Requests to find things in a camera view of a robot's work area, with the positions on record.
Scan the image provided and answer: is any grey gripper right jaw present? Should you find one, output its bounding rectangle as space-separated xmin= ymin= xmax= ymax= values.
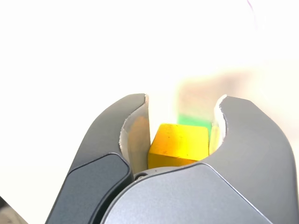
xmin=101 ymin=94 xmax=299 ymax=224

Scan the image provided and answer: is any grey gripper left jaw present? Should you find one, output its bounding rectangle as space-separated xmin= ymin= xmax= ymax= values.
xmin=45 ymin=92 xmax=150 ymax=224

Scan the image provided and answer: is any yellow cube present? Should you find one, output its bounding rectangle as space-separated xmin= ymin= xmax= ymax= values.
xmin=148 ymin=123 xmax=210 ymax=169

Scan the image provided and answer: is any green cube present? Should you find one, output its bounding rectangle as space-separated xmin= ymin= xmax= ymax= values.
xmin=177 ymin=112 xmax=214 ymax=128

